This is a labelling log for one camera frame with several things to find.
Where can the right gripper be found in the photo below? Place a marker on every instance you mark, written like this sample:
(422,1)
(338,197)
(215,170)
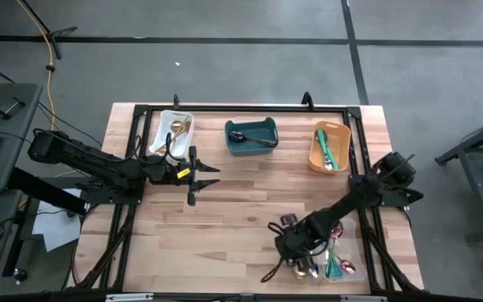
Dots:
(300,243)

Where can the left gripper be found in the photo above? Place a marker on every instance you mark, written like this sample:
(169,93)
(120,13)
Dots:
(170,172)

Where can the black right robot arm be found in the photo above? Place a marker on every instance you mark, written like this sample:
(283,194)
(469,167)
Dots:
(350,203)

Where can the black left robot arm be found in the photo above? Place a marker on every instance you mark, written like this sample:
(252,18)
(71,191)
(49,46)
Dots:
(90,159)

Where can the clear plastic bin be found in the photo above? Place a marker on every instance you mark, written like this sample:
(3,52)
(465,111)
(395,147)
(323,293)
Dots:
(356,251)

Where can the white plastic bin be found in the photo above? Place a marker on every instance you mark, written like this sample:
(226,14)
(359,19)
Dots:
(162,134)

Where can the dark teal plastic bin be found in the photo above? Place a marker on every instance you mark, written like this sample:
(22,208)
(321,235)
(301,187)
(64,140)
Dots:
(254,128)

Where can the orange plastic bin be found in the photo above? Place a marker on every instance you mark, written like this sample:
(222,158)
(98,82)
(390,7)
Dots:
(344,147)

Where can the white paper sheet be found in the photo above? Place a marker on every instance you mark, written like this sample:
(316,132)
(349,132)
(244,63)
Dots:
(57,228)

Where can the black bar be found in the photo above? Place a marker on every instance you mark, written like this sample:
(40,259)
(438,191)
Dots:
(40,189)

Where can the grey metal cart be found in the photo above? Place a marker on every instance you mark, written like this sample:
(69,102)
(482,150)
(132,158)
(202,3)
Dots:
(476,168)

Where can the grey side table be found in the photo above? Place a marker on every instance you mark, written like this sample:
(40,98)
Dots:
(15,121)

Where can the black tripod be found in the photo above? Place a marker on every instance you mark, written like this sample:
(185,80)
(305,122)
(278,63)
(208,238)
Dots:
(53,35)

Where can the black knob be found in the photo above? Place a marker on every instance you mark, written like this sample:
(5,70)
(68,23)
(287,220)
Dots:
(19,274)

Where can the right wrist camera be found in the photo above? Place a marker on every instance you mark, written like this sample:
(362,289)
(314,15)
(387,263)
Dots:
(289,219)

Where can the black metal table frame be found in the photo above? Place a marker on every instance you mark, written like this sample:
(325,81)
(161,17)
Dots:
(245,108)

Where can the black frame bracket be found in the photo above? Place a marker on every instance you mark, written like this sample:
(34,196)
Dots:
(307,100)
(176,100)

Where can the silver metal bracket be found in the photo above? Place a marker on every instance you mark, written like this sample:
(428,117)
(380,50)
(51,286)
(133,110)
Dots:
(128,298)
(363,298)

